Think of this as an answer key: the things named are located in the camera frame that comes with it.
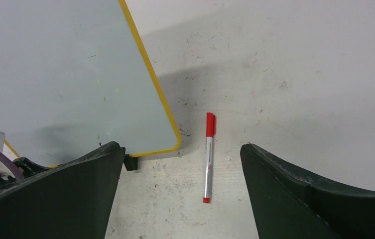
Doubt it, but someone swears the red white marker pen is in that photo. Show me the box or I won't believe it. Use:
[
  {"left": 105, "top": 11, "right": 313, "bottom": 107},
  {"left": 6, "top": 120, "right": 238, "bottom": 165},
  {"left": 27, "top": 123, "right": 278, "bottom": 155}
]
[{"left": 203, "top": 112, "right": 216, "bottom": 204}]

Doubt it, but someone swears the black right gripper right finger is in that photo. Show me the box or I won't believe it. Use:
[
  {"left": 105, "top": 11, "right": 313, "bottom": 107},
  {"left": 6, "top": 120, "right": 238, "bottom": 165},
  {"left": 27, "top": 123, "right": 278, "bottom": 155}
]
[{"left": 240, "top": 143, "right": 375, "bottom": 239}]

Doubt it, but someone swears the black whiteboard stand foot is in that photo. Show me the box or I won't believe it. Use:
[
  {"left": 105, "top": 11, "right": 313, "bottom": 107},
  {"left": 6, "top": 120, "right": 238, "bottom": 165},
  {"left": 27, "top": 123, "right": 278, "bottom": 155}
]
[{"left": 124, "top": 154, "right": 139, "bottom": 171}]

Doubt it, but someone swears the yellow framed whiteboard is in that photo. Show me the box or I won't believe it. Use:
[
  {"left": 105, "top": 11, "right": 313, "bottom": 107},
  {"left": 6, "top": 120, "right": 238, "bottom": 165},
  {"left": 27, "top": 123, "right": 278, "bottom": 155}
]
[{"left": 0, "top": 0, "right": 182, "bottom": 165}]

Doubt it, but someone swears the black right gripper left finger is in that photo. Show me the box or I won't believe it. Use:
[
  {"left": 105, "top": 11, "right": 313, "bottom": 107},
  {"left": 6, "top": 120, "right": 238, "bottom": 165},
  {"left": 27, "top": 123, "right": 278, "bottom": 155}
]
[{"left": 0, "top": 141, "right": 125, "bottom": 239}]

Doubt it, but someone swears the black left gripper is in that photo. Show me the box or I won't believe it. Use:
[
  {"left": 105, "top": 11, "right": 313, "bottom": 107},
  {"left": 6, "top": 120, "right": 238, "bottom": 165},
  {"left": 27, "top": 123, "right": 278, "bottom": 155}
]
[{"left": 0, "top": 157, "right": 50, "bottom": 189}]

